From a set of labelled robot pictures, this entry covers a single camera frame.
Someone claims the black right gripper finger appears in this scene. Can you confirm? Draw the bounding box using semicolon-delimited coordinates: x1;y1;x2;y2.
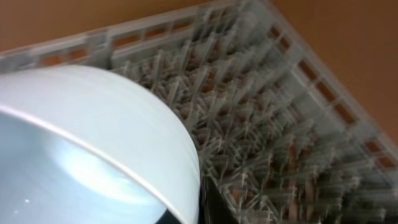
198;177;238;224

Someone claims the grey dishwasher rack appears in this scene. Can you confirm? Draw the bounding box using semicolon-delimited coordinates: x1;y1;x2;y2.
1;1;397;223

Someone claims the light blue small bowl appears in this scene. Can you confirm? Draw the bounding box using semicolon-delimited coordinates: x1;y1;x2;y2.
1;65;200;223

